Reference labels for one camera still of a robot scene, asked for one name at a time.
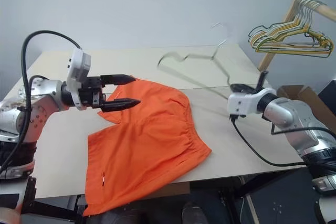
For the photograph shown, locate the wooden clothes rack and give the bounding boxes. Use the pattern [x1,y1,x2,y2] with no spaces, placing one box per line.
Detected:
[257,0,336,72]

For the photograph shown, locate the grey wire hanger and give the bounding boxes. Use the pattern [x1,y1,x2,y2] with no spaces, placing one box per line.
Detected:
[156,22,237,99]

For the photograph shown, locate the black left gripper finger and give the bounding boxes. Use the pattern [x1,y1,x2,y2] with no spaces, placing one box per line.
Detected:
[100,98,142,113]
[100,73,137,86]

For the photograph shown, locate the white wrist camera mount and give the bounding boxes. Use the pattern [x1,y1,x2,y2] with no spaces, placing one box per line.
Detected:
[226,87,278,118]
[66,47,92,110]

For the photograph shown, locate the gold wire hanger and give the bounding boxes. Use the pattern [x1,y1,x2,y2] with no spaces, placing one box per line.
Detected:
[250,0,332,55]

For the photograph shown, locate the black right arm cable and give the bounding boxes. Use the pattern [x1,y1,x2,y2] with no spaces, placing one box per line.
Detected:
[229,115,336,168]

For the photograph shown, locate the brown cardboard box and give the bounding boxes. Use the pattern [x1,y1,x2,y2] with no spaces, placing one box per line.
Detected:
[276,84,336,130]

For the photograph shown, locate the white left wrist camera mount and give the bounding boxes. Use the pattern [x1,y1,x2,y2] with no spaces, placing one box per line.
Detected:
[66,47,92,110]

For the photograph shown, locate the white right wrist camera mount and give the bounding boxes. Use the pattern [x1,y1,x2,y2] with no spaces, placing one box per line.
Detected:
[226,87,278,118]

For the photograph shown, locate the tan rounded object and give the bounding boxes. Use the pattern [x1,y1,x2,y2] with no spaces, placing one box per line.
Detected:
[0,204,22,224]

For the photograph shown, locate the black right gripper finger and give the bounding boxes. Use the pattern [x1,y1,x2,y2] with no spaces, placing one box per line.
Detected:
[258,70,270,90]
[229,83,255,94]

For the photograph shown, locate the black rectangular object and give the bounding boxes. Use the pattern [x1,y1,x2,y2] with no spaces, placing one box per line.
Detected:
[317,79,336,109]

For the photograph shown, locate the dark green wire hanger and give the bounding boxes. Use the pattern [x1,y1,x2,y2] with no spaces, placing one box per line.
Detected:
[248,0,329,51]

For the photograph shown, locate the dark rounded shape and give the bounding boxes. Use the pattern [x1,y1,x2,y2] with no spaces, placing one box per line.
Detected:
[182,201,208,224]

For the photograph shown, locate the brown panel under table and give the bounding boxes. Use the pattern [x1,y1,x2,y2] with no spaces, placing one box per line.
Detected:
[136,182,191,202]

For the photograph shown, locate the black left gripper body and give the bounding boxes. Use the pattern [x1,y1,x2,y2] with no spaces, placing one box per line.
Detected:
[78,76,106,109]

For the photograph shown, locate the bundle of wire hangers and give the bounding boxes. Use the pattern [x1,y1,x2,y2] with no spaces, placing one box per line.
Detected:
[253,0,332,58]

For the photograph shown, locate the orange shorts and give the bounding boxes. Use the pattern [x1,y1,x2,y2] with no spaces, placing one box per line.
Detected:
[83,76,213,217]

